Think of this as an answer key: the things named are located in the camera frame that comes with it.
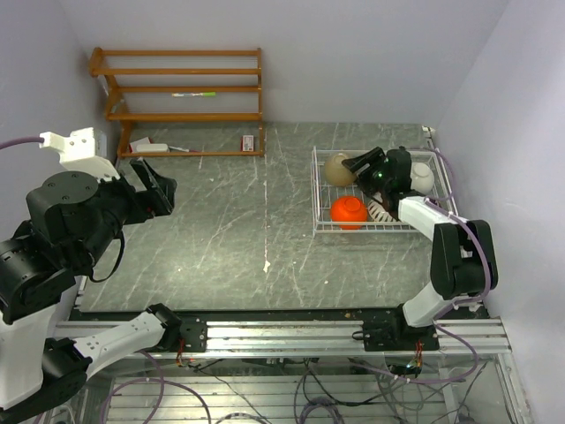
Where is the aluminium rail frame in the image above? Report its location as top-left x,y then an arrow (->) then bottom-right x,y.
78,309 -> 532,423

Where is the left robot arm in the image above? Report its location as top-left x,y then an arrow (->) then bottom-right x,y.
1,159 -> 187,423

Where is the white wire dish rack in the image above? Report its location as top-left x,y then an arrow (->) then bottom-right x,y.
311,147 -> 455,235

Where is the wooden shelf rack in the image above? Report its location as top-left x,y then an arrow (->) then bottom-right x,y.
88,47 -> 266,159

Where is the white ribbed bowl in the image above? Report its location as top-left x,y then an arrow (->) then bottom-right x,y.
411,162 -> 435,195

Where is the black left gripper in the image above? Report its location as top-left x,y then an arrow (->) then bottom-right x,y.
78,154 -> 178,267

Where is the white corner bracket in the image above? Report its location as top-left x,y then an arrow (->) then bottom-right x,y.
422,125 -> 436,137

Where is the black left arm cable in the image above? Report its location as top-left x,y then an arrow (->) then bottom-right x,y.
87,229 -> 126,284

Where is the green white pen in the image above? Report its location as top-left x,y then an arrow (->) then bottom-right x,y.
171,92 -> 216,98

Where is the red white small box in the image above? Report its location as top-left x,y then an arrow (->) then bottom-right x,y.
240,134 -> 255,153

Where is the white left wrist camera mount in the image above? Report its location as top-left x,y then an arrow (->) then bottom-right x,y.
40,127 -> 120,181

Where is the beige grey bowl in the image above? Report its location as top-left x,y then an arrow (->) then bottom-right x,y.
324,152 -> 356,187

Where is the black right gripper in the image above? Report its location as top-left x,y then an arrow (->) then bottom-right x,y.
343,148 -> 391,196

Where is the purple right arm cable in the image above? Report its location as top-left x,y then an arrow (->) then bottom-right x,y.
383,147 -> 493,384

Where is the white flat box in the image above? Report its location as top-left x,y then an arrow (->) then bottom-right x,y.
129,137 -> 170,153

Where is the red white marker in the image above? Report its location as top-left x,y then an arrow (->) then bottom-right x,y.
169,146 -> 191,153

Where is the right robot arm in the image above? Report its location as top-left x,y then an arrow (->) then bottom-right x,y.
342,147 -> 498,352

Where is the blue striped white bowl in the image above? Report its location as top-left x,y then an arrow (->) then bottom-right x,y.
367,201 -> 397,223

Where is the orange bowl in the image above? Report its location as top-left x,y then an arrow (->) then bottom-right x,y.
330,196 -> 368,231

